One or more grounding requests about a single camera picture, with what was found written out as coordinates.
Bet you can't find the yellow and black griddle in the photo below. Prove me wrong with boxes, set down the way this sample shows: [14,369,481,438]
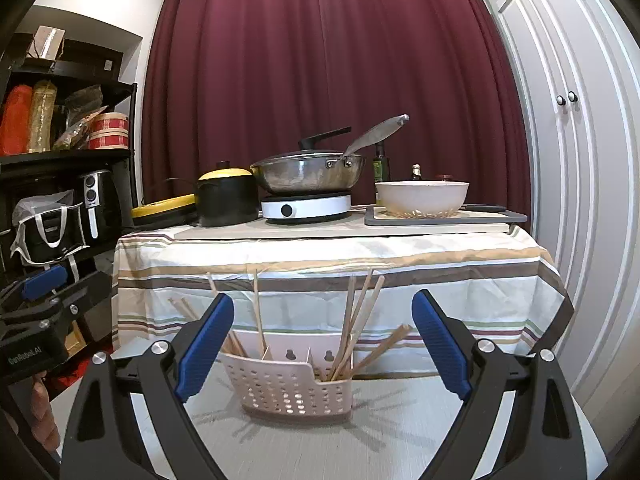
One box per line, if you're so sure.
[131,193,198,232]

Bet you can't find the dark plastic snack bag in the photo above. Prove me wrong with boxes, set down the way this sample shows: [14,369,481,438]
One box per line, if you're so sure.
[65,85,105,121]

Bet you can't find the white perforated utensil basket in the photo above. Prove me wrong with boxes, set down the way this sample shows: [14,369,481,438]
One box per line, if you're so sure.
[217,330,355,417]

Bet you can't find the black pot with yellow lid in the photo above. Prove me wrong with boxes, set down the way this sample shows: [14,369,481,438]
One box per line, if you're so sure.
[196,160,261,228]

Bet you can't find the grey tray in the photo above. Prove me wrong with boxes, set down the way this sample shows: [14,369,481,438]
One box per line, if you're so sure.
[364,204,529,227]

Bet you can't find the black and silver air fryer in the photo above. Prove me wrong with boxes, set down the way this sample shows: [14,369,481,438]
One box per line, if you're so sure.
[77,170,121,246]

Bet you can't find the dark flat box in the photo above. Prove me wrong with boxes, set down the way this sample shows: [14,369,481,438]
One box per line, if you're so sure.
[10,35,123,81]

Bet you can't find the white colander bowl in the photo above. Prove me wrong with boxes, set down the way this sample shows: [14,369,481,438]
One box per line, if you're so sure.
[375,181,471,217]

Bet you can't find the olive oil bottle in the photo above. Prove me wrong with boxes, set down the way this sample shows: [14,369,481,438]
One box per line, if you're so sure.
[372,141,390,183]

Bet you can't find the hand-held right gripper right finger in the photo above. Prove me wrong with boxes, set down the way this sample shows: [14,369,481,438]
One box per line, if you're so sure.
[411,289,587,480]

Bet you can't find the red and white round box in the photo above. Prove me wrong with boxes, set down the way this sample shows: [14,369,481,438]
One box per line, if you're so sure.
[87,112,130,151]

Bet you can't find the maroon curtain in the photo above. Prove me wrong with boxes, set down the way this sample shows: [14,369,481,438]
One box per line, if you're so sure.
[141,0,532,241]

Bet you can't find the steel ladle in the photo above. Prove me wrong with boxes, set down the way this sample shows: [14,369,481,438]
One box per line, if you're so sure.
[327,114,411,168]

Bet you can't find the person's left hand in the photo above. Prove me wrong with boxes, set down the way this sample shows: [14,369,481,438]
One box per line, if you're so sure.
[25,371,63,458]

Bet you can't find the small cardboard box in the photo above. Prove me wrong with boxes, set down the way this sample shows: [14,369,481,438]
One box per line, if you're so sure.
[26,25,66,60]

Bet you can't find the brown snack bag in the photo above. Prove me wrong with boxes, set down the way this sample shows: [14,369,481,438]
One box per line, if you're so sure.
[52,107,108,151]

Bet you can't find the yellow packet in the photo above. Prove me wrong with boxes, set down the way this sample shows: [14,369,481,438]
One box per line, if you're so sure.
[27,80,56,153]

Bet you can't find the white wardrobe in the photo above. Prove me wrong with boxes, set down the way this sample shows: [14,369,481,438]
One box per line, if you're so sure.
[460,0,640,441]

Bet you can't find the black tote bag white straps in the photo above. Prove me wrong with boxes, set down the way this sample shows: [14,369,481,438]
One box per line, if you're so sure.
[10,191,90,281]

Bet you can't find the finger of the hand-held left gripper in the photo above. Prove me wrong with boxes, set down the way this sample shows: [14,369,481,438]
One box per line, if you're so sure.
[0,271,115,333]
[0,264,69,311]

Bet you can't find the steel wok with black handle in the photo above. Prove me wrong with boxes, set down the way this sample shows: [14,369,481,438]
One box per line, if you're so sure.
[250,126,367,197]

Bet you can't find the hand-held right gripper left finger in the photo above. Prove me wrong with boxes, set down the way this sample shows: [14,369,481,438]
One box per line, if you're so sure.
[60,292,236,480]

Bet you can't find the wooden board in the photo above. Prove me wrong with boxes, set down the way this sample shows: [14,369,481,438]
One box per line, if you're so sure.
[62,317,88,353]

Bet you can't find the striped tablecloth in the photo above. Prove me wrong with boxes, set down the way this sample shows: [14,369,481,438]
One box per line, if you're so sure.
[111,225,576,378]

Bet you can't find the black shelf rack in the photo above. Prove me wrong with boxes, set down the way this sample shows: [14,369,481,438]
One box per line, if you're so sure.
[0,57,138,361]

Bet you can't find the white induction cooker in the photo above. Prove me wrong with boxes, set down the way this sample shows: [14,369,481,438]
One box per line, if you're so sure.
[260,192,353,224]

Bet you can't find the bunch of wooden chopsticks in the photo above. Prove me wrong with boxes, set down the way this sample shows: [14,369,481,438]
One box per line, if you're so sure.
[169,267,413,383]

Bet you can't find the orange packet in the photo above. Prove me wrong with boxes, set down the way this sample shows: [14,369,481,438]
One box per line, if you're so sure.
[0,85,33,156]

